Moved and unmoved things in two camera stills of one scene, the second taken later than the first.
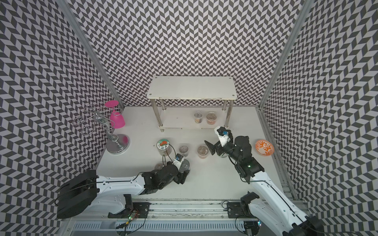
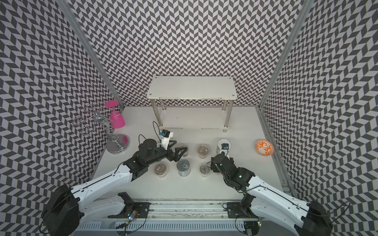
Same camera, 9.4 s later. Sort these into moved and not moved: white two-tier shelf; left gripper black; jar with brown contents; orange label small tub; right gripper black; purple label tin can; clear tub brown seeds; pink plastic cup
Moved: right gripper black; left gripper black; orange label small tub
Not moved: jar with brown contents; white two-tier shelf; clear tub brown seeds; pink plastic cup; purple label tin can
